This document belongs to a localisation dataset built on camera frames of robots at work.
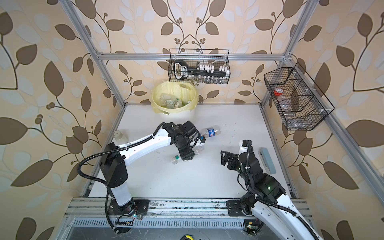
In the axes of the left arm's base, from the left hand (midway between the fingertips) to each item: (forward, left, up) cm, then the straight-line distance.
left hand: (191, 152), depth 80 cm
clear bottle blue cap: (+19, -10, -9) cm, 23 cm away
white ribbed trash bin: (+17, +5, +12) cm, 21 cm away
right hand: (-4, -19, +6) cm, 20 cm away
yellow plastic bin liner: (+38, +5, +9) cm, 40 cm away
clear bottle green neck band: (-3, +8, -1) cm, 8 cm away
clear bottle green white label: (+32, +17, +8) cm, 37 cm away
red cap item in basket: (+27, -46, +21) cm, 58 cm away
